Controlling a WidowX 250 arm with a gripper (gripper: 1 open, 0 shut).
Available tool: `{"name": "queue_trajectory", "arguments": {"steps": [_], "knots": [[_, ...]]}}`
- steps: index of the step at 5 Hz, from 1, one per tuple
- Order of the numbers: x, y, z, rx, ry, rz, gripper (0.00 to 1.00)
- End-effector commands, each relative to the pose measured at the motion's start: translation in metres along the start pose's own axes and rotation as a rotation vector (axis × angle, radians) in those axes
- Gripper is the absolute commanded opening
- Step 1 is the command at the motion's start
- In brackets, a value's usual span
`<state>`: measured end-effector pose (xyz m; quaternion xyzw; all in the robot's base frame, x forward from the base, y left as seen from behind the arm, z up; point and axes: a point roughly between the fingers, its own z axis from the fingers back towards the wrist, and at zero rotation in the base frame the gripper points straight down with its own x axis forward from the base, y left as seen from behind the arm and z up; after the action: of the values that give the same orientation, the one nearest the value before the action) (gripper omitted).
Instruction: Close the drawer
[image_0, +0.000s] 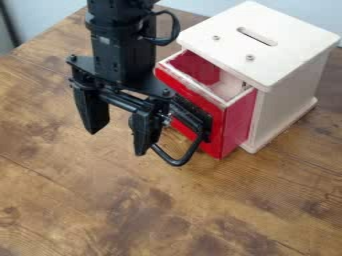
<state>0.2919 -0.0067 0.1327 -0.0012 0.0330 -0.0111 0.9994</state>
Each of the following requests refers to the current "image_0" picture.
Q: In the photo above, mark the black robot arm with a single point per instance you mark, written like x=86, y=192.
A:
x=121, y=17

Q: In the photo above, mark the dark pole at wall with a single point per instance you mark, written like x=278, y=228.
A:
x=8, y=24

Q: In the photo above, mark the red drawer with black handle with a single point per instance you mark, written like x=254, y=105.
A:
x=211, y=108

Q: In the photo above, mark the white wooden box cabinet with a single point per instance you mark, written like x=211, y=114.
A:
x=277, y=53

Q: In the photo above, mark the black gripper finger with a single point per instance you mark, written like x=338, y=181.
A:
x=146, y=126
x=94, y=110

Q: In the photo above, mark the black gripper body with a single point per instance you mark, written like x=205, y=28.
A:
x=119, y=70

